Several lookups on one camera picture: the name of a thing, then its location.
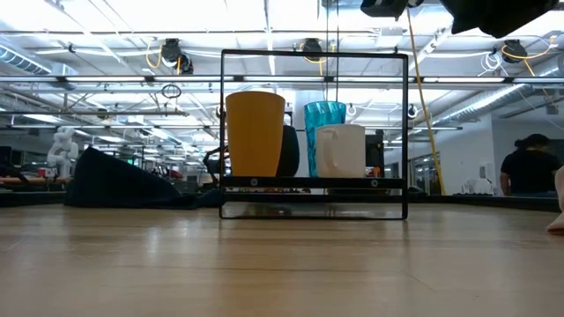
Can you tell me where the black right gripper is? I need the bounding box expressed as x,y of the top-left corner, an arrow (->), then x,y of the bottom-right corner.
360,0 -> 409,19

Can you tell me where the teal ribbed plastic tumbler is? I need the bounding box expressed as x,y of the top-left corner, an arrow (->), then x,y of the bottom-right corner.
303,100 -> 348,179

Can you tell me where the white ceramic mug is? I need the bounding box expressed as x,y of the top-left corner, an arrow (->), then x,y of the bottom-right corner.
315,122 -> 367,180

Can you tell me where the black mug yellow inside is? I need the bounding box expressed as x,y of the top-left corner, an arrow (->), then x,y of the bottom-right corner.
276,123 -> 301,179

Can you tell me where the orange plastic cup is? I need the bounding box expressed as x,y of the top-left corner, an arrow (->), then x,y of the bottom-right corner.
225,90 -> 287,179

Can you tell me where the person with tied hair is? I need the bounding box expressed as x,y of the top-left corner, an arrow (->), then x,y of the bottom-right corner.
499,132 -> 562,197

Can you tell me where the pink beige cloth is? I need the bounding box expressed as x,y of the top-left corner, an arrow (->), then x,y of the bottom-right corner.
545,164 -> 564,235

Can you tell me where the navy blue cloth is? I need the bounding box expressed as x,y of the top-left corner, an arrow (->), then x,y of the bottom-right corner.
64,145 -> 222,210

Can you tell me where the black ceiling cable reel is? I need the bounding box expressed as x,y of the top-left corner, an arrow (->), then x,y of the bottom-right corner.
501,39 -> 528,64
160,38 -> 196,76
301,38 -> 325,63

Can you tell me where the yellow cable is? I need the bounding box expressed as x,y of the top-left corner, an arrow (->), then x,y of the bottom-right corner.
405,7 -> 447,196

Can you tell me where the wooden shelf black metal frame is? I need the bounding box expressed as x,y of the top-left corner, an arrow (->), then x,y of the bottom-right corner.
218,48 -> 409,221

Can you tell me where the black aluminium table frame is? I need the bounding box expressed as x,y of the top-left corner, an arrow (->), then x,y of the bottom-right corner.
0,188 -> 564,213

